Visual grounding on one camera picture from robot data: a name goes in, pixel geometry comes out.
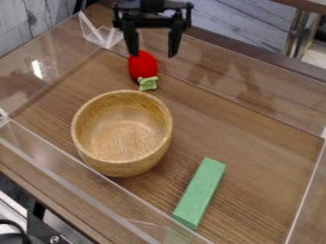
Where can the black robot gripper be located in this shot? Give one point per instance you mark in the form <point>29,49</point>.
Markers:
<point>144,14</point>

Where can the red plush strawberry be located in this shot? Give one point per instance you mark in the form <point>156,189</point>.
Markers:
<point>144,70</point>

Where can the round wooden bowl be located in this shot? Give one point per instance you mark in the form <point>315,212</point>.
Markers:
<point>122,132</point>

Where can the metal table leg background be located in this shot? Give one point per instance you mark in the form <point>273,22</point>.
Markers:
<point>301,33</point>

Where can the green rectangular block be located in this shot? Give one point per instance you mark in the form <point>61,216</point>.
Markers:
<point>201,189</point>

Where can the clear acrylic corner bracket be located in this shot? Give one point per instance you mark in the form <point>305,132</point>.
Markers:
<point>105,37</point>

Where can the clear acrylic tray wall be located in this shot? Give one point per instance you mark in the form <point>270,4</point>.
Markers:
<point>99,208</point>

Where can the black table frame leg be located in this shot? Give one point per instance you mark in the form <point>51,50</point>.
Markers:
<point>39,231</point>

